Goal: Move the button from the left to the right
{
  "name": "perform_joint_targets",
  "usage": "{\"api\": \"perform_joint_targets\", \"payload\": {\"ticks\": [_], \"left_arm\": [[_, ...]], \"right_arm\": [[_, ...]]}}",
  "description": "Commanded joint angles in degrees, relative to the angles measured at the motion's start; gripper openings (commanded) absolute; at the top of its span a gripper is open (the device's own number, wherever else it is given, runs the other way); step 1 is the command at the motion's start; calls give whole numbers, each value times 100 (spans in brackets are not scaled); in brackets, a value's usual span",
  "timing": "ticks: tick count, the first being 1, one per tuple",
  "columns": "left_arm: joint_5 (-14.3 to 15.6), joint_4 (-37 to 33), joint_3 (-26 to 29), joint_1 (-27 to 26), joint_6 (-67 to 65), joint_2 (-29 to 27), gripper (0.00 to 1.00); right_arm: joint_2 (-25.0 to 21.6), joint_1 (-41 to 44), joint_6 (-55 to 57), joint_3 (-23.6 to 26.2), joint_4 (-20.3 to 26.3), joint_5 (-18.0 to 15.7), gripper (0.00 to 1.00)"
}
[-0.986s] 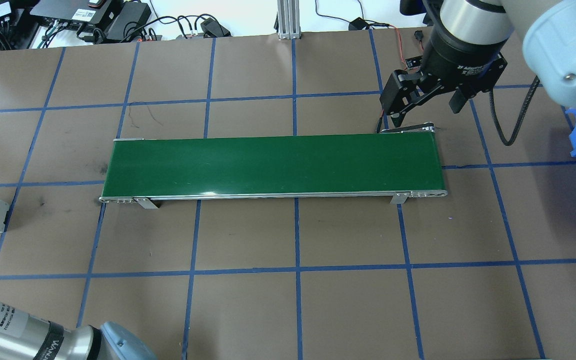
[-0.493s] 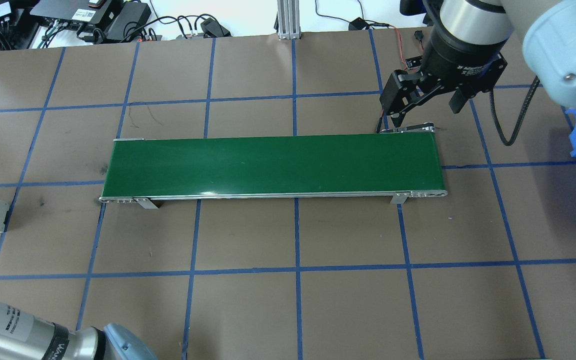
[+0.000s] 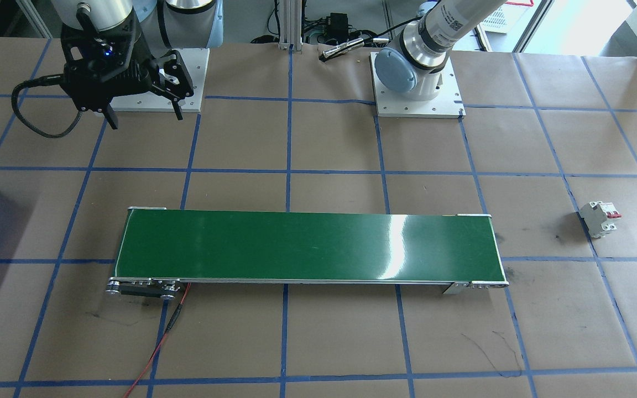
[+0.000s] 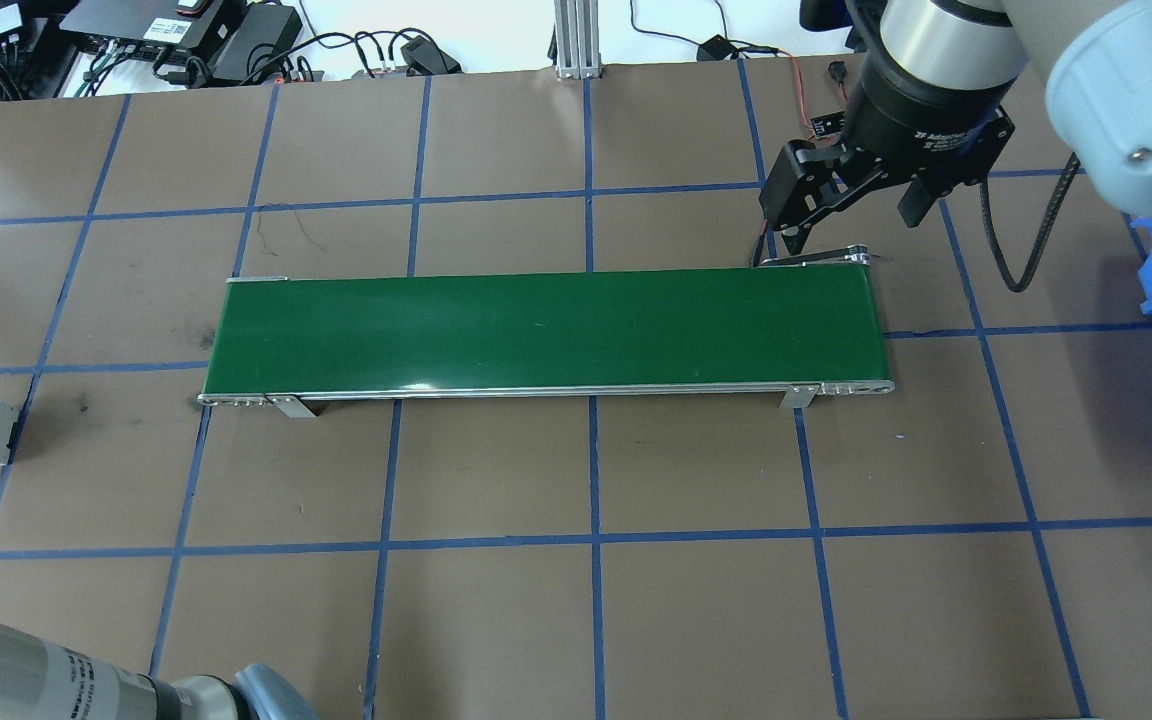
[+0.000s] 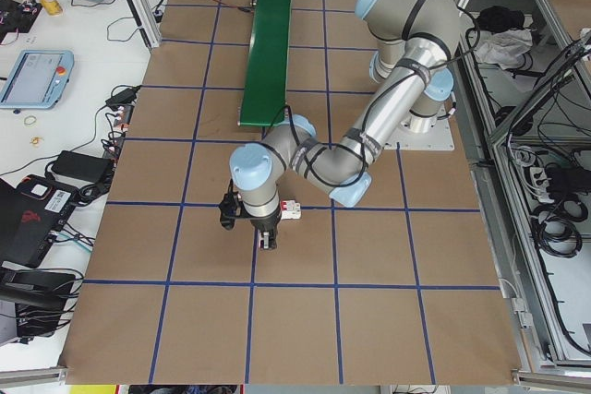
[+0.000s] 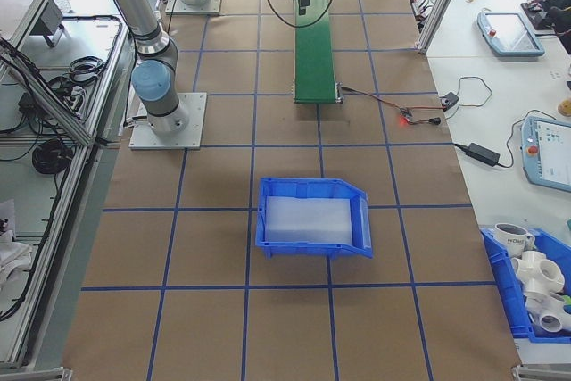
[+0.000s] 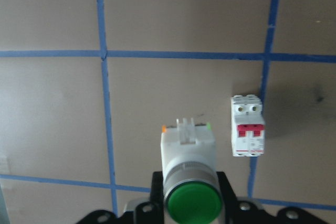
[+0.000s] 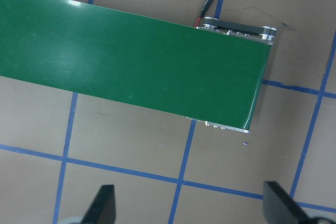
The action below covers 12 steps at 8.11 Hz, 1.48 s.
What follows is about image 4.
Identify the large black power brick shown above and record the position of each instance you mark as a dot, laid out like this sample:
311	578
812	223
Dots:
256	40

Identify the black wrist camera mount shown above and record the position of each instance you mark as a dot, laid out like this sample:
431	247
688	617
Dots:
836	15

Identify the small black power adapter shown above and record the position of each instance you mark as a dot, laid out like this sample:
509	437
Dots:
716	47

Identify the small black circuit board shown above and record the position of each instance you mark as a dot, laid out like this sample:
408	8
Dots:
821	127

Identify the aluminium profile post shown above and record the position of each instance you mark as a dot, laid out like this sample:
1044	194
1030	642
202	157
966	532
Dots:
576	40

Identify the green conveyor belt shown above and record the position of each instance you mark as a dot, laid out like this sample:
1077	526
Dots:
536	330

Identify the black device with red logo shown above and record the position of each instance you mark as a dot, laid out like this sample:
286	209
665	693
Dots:
136	25

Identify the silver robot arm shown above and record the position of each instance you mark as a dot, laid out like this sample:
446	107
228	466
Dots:
16	670
1126	100

